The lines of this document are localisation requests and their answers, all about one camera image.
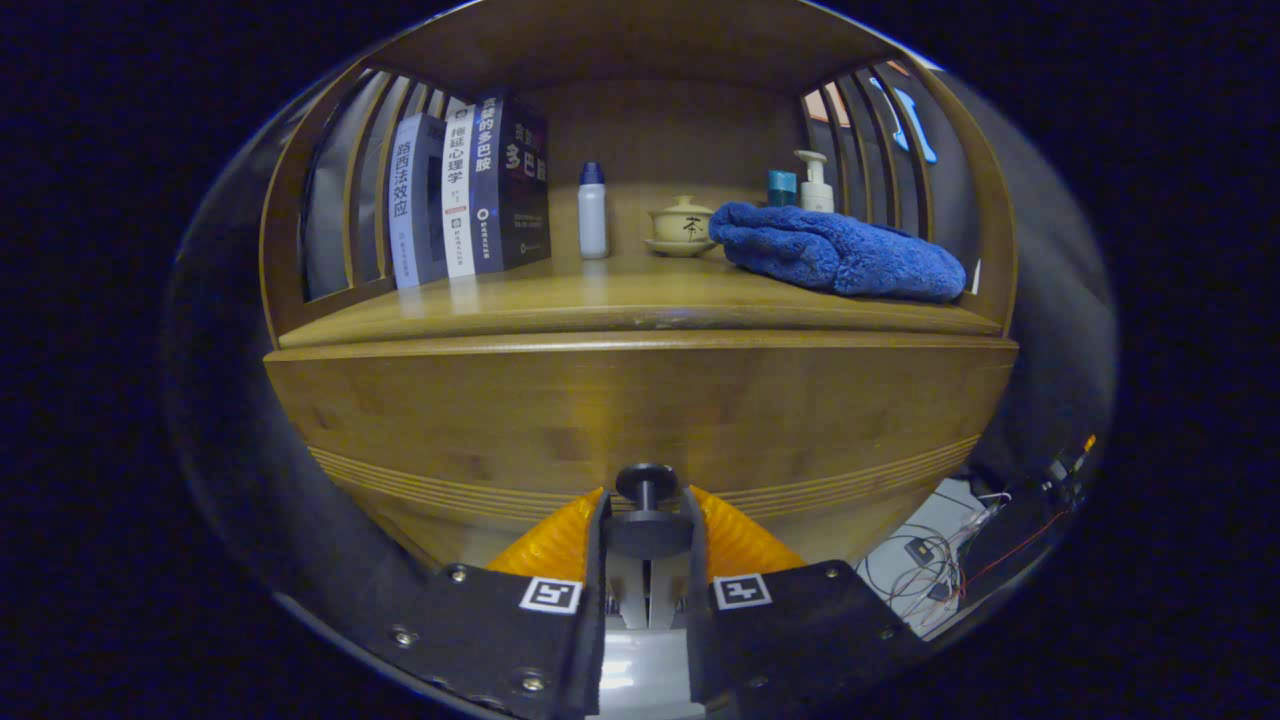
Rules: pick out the blue folded towel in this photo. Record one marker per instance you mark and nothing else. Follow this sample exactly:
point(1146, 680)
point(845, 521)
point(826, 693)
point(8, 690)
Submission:
point(840, 255)

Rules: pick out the wooden countertop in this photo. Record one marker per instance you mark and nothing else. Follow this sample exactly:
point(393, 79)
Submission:
point(600, 300)

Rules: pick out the white spine book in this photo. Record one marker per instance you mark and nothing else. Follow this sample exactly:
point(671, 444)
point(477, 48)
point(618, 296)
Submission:
point(458, 190)

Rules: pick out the black backdrop cloth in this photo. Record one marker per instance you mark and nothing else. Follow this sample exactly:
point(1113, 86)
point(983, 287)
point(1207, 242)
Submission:
point(1060, 330)

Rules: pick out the white bottle blue cap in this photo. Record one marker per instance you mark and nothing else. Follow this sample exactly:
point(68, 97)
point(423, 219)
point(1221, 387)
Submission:
point(593, 215)

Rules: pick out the dark blue book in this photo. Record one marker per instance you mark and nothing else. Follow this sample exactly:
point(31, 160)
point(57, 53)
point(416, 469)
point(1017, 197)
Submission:
point(515, 180)

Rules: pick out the white pump bottle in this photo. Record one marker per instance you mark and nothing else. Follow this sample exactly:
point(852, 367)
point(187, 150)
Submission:
point(816, 192)

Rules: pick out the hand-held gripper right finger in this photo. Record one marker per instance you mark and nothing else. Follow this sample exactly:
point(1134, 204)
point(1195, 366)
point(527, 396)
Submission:
point(698, 620)

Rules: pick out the light blue book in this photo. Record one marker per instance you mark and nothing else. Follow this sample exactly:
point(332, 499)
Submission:
point(405, 200)

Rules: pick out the black orange device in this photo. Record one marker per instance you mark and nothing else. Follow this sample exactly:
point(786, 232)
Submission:
point(1065, 468)

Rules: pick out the black drawer knob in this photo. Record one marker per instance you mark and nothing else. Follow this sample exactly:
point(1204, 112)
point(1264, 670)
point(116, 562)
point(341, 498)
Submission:
point(648, 530)

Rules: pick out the beige lidded teacup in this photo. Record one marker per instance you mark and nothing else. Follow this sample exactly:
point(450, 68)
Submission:
point(682, 225)

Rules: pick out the wooden cabinet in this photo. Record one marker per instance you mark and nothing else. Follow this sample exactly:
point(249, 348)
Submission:
point(660, 130)

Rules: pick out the wooden drawer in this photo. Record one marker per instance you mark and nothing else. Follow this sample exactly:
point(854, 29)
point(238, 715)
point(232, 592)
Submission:
point(640, 410)

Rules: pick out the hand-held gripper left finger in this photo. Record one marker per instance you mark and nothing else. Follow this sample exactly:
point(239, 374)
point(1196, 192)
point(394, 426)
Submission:
point(597, 620)

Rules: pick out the teal container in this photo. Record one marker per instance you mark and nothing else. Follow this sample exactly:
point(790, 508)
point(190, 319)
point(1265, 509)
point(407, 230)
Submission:
point(782, 188)

